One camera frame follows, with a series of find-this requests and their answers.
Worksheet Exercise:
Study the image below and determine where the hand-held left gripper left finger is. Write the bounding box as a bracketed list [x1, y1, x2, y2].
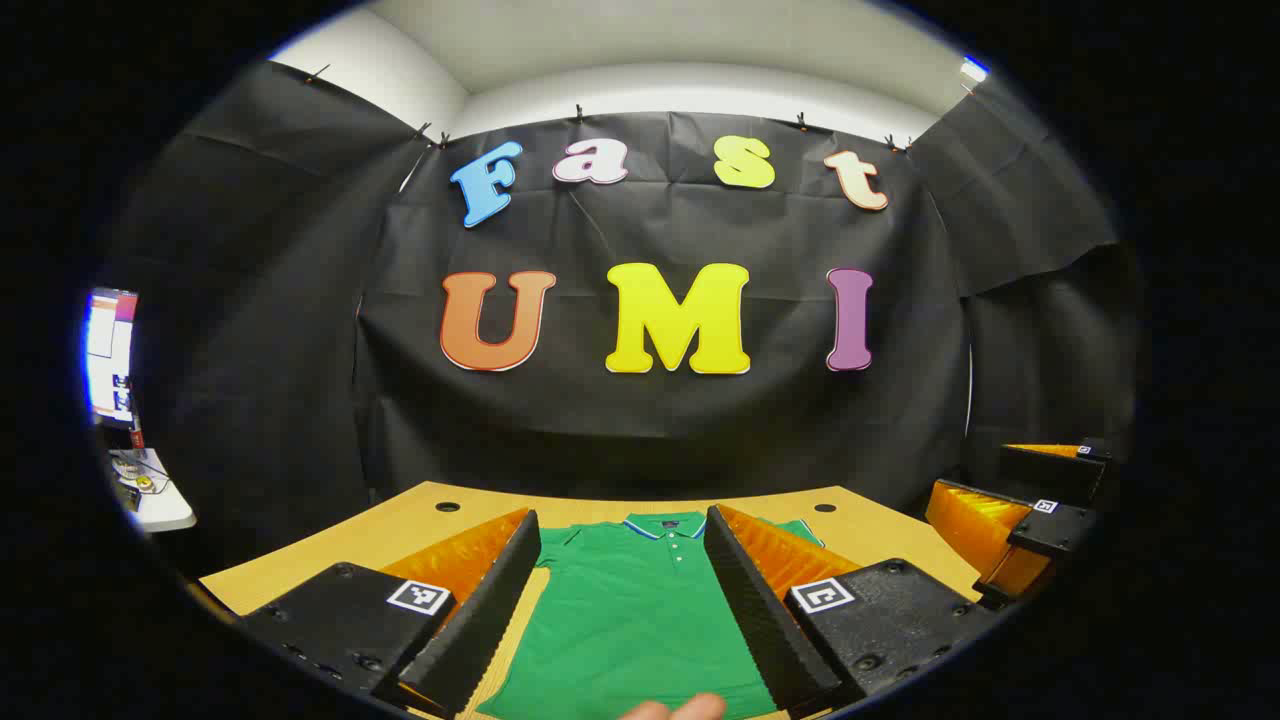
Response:
[238, 507, 543, 720]

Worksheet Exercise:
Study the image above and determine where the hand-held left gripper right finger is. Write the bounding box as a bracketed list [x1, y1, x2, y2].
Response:
[704, 503, 1003, 720]

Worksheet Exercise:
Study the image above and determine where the green T-shirt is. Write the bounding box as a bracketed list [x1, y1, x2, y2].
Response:
[475, 512, 826, 720]

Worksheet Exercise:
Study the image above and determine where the black backdrop cloth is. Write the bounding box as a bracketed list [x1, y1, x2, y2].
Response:
[105, 60, 1143, 586]

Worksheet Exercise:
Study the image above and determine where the white side table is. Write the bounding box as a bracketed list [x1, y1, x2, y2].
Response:
[108, 448, 198, 533]

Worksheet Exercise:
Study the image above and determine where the computer monitor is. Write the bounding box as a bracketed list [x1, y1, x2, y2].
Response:
[83, 287, 141, 429]

